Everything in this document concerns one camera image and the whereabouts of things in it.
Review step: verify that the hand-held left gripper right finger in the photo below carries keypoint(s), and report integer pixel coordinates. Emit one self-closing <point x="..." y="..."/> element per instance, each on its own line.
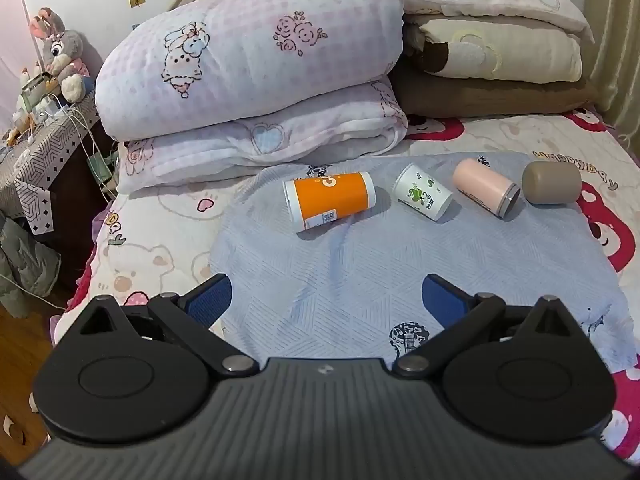
<point x="444" y="300"/>

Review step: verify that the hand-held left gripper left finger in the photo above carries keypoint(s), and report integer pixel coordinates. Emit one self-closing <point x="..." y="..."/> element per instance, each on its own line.
<point x="210" y="301"/>

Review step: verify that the white paper cup green print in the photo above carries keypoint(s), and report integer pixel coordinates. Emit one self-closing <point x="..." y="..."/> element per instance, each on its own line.
<point x="422" y="191"/>

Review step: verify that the pink cup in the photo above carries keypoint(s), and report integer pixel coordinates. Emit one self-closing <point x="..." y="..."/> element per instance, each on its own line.
<point x="482" y="185"/>

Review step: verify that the orange and white cup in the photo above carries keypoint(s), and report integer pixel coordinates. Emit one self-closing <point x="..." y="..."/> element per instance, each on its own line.
<point x="327" y="200"/>

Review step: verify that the taupe cup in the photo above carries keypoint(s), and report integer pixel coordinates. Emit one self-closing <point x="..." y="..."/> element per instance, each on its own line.
<point x="551" y="182"/>

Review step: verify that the light blue cloth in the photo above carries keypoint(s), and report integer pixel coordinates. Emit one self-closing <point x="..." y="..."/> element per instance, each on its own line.
<point x="350" y="280"/>

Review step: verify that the green face mask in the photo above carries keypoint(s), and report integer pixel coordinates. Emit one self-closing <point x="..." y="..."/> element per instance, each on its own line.
<point x="99" y="166"/>

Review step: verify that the grey green jacket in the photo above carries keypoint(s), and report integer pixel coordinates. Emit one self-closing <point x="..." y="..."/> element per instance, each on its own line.
<point x="25" y="265"/>

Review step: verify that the brown pillow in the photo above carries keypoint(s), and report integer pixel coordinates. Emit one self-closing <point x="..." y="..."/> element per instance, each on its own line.
<point x="480" y="95"/>

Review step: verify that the nightstand with patterned cloth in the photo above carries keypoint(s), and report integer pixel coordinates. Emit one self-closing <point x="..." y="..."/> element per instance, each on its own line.
<point x="40" y="155"/>

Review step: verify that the pink checked folded quilt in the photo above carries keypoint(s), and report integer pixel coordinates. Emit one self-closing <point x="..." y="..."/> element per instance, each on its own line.
<point x="250" y="75"/>

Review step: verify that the cream folded blanket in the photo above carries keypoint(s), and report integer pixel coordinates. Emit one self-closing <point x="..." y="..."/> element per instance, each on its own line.
<point x="500" y="50"/>

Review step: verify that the grey plush rabbit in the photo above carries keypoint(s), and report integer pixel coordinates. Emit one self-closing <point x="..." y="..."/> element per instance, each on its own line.
<point x="62" y="55"/>

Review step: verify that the beige curtain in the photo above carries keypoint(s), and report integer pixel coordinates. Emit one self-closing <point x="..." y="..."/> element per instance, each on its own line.
<point x="617" y="45"/>

